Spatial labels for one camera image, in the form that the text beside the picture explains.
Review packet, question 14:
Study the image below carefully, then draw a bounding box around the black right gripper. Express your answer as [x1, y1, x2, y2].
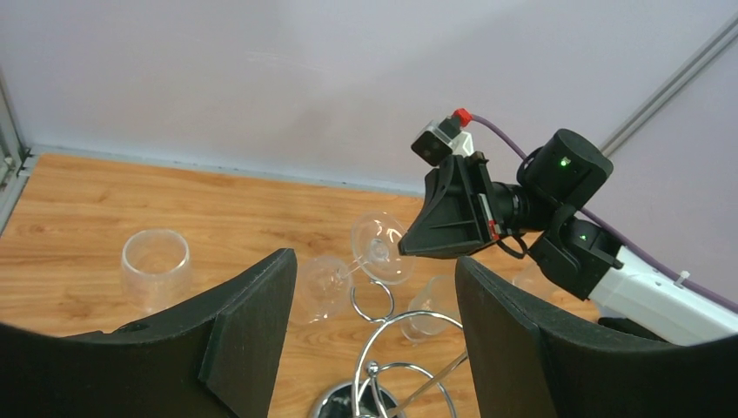
[398, 151, 507, 259]

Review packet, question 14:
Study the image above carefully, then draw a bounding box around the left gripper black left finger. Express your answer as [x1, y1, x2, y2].
[1, 248, 297, 417]

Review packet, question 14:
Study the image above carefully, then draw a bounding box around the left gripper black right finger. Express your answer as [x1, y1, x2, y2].
[455, 257, 737, 417]

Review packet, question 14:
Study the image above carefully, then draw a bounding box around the clear wine glass front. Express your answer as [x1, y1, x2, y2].
[401, 275, 460, 344]

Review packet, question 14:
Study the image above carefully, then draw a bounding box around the clear wine glass back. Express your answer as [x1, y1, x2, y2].
[290, 212, 415, 325]

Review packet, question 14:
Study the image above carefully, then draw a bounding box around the chrome wine glass rack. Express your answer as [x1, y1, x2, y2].
[308, 283, 468, 417]

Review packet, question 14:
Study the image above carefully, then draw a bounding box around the patterned clear wine glass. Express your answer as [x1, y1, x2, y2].
[512, 262, 558, 300]

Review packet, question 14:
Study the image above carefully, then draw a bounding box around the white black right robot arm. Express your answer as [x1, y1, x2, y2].
[399, 127, 737, 346]

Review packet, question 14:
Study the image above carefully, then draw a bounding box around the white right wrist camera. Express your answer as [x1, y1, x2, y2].
[411, 108, 475, 167]

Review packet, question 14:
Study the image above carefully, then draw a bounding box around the aluminium corner frame post left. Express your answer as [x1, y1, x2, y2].
[1, 75, 30, 233]

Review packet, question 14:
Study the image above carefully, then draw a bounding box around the aluminium corner frame post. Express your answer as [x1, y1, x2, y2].
[600, 12, 737, 157]
[1, 75, 30, 233]

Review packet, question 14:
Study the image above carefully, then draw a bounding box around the aluminium corner frame post right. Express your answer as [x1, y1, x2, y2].
[600, 12, 737, 157]

